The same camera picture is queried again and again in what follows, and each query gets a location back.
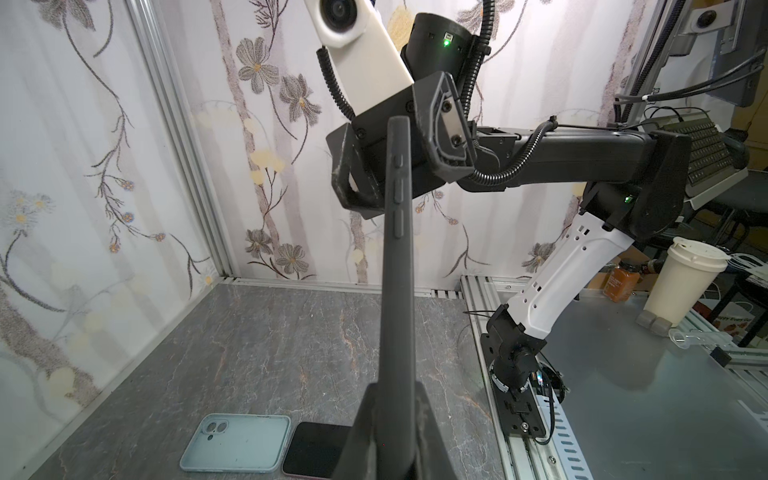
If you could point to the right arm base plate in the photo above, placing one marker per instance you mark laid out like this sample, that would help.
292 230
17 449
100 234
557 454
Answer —
522 388

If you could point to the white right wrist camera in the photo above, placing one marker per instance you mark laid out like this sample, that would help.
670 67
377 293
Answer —
367 64

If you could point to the black computer keyboard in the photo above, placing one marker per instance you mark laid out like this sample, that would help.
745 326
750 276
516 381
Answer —
711 163

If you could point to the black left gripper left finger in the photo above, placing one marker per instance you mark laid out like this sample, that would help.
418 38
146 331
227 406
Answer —
358 457

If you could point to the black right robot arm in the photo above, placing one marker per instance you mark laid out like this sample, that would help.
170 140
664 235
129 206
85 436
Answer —
634 181

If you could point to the light blue phone case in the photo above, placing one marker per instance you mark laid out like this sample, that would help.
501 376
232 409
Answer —
236 443

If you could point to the amber glass jar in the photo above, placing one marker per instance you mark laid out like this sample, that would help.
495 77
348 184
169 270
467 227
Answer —
622 280

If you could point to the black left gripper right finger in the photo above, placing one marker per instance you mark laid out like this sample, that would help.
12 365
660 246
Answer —
431 460

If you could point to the white paper coffee cup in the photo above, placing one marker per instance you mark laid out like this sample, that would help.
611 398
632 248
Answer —
690 267

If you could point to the black phone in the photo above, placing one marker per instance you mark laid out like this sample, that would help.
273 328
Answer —
395 430

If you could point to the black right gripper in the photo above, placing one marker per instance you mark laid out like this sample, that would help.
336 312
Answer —
423 126

